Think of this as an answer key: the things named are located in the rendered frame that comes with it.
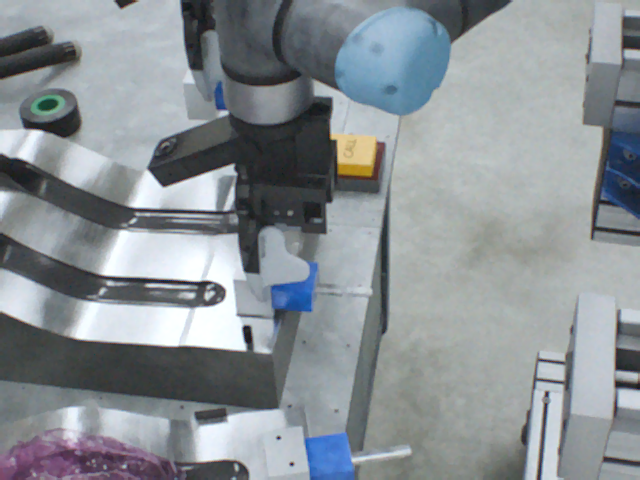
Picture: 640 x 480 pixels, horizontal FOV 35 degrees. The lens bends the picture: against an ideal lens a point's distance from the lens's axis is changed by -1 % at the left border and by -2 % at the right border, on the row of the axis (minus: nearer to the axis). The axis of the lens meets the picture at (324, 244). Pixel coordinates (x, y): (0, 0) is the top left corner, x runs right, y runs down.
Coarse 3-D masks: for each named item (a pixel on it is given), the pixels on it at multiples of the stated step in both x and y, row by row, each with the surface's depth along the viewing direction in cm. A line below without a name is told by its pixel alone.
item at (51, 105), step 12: (36, 96) 141; (48, 96) 141; (60, 96) 141; (72, 96) 141; (24, 108) 139; (36, 108) 139; (48, 108) 142; (60, 108) 139; (72, 108) 139; (24, 120) 138; (36, 120) 137; (48, 120) 137; (60, 120) 137; (72, 120) 139; (48, 132) 138; (60, 132) 138; (72, 132) 140
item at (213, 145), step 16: (192, 128) 93; (208, 128) 91; (224, 128) 89; (160, 144) 93; (176, 144) 92; (192, 144) 90; (208, 144) 89; (224, 144) 88; (240, 144) 87; (256, 144) 88; (160, 160) 91; (176, 160) 90; (192, 160) 90; (208, 160) 89; (224, 160) 89; (240, 160) 89; (160, 176) 92; (176, 176) 91; (192, 176) 91
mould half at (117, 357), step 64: (0, 192) 111; (128, 192) 117; (192, 192) 117; (64, 256) 108; (128, 256) 110; (192, 256) 109; (0, 320) 102; (64, 320) 103; (128, 320) 103; (192, 320) 102; (256, 320) 102; (64, 384) 108; (128, 384) 106; (192, 384) 104; (256, 384) 102
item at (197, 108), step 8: (184, 80) 121; (192, 80) 120; (184, 88) 121; (192, 88) 121; (216, 88) 121; (184, 96) 122; (192, 96) 121; (200, 96) 121; (216, 96) 121; (192, 104) 122; (200, 104) 122; (208, 104) 122; (216, 104) 122; (224, 104) 122; (192, 112) 123; (200, 112) 123; (208, 112) 123; (216, 112) 123; (208, 120) 124
